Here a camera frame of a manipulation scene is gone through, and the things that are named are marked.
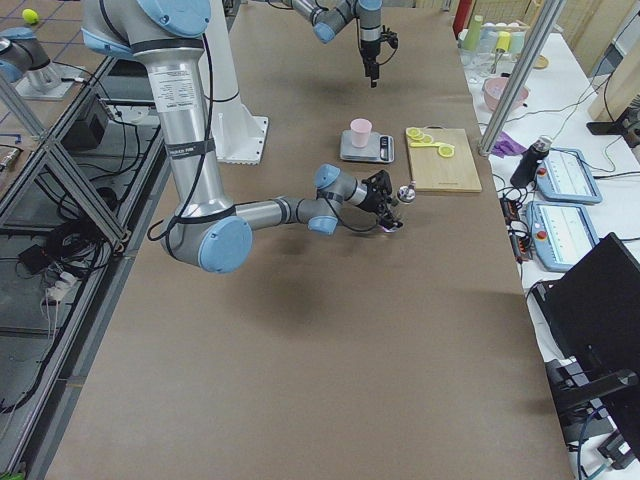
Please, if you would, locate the purple cloth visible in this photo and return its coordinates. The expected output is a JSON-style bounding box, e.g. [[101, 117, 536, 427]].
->
[[491, 131, 527, 158]]

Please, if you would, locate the digital kitchen scale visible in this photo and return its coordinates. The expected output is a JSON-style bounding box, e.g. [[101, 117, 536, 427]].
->
[[339, 130, 395, 164]]

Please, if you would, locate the glass sauce dispenser bottle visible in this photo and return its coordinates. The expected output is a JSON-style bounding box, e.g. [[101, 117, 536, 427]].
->
[[388, 181, 416, 225]]

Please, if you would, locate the lemon slice front single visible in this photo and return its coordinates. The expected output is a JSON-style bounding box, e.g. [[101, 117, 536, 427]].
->
[[437, 144, 455, 158]]

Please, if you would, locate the teach pendant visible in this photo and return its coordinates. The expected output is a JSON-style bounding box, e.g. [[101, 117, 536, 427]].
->
[[525, 201, 600, 272], [536, 148, 602, 205]]

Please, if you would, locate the yellow cup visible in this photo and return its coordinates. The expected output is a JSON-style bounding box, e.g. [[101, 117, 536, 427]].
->
[[495, 31, 511, 54]]

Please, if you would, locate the near teach pendant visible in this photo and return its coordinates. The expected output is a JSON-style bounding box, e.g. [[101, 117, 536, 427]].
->
[[525, 201, 600, 272]]

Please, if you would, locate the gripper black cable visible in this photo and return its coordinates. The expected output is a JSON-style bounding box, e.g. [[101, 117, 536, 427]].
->
[[339, 207, 386, 235]]

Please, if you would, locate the pink plastic cup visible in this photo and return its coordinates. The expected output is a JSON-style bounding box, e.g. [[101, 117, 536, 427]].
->
[[350, 118, 372, 148]]

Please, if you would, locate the black water bottle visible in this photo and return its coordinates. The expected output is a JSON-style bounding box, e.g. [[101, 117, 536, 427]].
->
[[510, 135, 552, 188]]

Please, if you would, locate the pink bowl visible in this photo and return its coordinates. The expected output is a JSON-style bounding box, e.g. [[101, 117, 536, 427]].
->
[[482, 77, 530, 112]]

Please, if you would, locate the bamboo cutting board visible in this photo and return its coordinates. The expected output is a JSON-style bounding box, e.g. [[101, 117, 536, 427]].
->
[[405, 126, 482, 193]]

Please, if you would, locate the white metal mount base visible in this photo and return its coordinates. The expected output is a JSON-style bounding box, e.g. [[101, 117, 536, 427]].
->
[[199, 1, 269, 165]]

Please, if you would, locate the black monitor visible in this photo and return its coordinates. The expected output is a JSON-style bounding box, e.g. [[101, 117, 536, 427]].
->
[[534, 232, 639, 455]]

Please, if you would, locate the green cup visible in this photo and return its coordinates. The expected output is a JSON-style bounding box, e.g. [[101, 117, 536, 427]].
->
[[460, 15, 484, 51]]

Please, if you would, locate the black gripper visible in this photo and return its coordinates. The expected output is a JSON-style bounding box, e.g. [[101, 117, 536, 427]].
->
[[359, 39, 381, 88], [358, 185, 403, 231]]

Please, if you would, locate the aluminium frame post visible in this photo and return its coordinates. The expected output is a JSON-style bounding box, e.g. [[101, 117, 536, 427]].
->
[[478, 0, 566, 157]]

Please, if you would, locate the yellow plastic knife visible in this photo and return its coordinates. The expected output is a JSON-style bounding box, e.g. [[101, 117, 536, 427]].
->
[[409, 142, 455, 151]]

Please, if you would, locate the far teach pendant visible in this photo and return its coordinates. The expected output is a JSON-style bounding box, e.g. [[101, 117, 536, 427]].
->
[[536, 148, 602, 205]]

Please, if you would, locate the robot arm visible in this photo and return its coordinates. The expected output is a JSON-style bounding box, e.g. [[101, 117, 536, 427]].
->
[[267, 0, 383, 88], [82, 1, 402, 273]]

